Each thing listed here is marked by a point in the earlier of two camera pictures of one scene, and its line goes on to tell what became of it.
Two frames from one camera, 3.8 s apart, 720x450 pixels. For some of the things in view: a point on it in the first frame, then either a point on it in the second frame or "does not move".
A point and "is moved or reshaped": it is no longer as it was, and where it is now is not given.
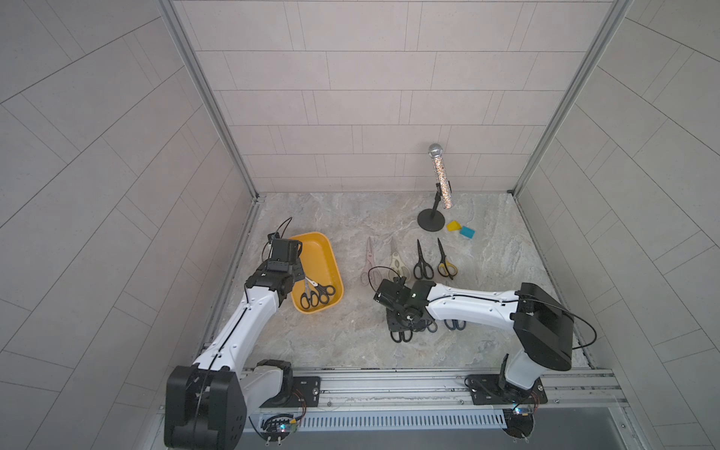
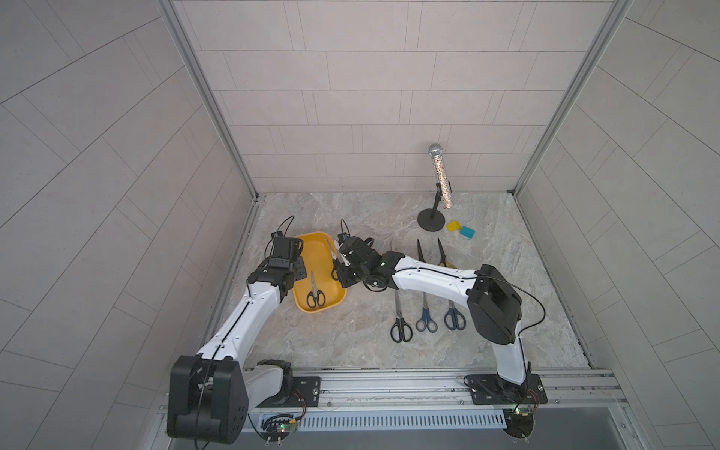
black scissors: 455,324 does not move
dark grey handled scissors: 308,297 is moved or reshaped
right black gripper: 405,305 → 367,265
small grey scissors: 323,292 → 337,254
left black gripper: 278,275 does not move
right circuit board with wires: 519,422 does not move
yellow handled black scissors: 446,267 does not move
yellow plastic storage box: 322,287 does not move
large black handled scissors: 401,337 does not move
